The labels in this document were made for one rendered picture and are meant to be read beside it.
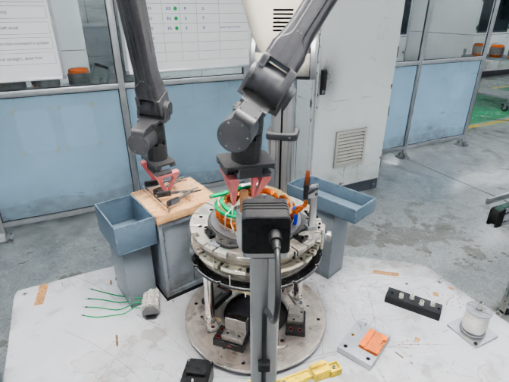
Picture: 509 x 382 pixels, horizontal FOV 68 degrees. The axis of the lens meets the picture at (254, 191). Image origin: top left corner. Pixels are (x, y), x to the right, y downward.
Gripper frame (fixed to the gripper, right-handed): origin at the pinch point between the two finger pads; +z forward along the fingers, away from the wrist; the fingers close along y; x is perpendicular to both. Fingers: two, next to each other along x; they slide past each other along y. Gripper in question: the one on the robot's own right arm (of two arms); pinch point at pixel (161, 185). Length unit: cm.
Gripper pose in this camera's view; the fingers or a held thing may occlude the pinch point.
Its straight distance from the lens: 115.9
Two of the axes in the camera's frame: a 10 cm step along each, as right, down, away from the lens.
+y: 5.9, 4.1, -6.9
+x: 8.0, -2.9, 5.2
